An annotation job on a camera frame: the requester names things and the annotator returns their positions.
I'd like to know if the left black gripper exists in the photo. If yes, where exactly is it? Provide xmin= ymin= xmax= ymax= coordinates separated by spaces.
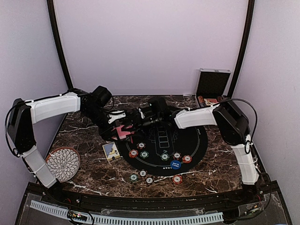
xmin=83 ymin=106 xmax=120 ymax=142

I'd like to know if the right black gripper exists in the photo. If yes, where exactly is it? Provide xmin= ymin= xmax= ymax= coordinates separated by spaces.
xmin=122 ymin=113 xmax=162 ymax=137

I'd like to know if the red playing card deck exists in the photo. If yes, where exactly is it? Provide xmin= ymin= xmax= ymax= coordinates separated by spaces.
xmin=112 ymin=125 xmax=134 ymax=140

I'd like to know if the green poker chip stack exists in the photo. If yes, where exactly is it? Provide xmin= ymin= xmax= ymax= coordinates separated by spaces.
xmin=129 ymin=174 xmax=138 ymax=182

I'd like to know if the blue small blind button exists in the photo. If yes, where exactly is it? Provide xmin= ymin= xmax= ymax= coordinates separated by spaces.
xmin=170 ymin=160 xmax=181 ymax=170

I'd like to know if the red poker chip stack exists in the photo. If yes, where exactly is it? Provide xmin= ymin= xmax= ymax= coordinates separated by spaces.
xmin=172 ymin=175 xmax=182 ymax=184

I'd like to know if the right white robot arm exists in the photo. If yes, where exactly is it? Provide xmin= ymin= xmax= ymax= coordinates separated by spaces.
xmin=132 ymin=98 xmax=260 ymax=203

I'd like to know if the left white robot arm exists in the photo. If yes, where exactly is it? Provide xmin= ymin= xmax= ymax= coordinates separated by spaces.
xmin=5 ymin=86 xmax=126 ymax=204

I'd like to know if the yellow playing card box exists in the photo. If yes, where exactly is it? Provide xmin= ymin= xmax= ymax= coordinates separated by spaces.
xmin=102 ymin=142 xmax=120 ymax=161

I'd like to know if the round black poker mat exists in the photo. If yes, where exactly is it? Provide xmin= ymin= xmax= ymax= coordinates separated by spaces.
xmin=117 ymin=113 xmax=208 ymax=176

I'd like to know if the floral ceramic plate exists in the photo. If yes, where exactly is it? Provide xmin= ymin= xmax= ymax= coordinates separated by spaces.
xmin=45 ymin=147 xmax=80 ymax=183

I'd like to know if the aluminium poker chip case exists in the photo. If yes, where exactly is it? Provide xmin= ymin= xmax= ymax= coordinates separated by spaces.
xmin=195 ymin=68 xmax=231 ymax=108

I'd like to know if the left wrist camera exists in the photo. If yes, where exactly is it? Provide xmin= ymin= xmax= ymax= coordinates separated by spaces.
xmin=107 ymin=110 xmax=126 ymax=124

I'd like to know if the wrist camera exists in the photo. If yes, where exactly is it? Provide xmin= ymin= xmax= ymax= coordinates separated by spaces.
xmin=141 ymin=97 xmax=171 ymax=119
xmin=107 ymin=110 xmax=126 ymax=124

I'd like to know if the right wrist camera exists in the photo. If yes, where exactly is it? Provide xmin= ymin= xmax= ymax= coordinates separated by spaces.
xmin=141 ymin=97 xmax=171 ymax=119

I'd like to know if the white slotted cable duct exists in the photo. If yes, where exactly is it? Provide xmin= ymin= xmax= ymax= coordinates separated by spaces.
xmin=30 ymin=200 xmax=224 ymax=225

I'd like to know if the left black frame post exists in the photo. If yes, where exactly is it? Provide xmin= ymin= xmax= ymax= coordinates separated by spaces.
xmin=46 ymin=0 xmax=74 ymax=89

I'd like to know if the black frame post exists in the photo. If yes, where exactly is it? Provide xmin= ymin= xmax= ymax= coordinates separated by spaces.
xmin=46 ymin=0 xmax=74 ymax=89
xmin=227 ymin=0 xmax=255 ymax=98

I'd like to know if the right black frame post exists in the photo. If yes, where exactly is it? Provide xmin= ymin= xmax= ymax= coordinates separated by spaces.
xmin=227 ymin=0 xmax=255 ymax=98

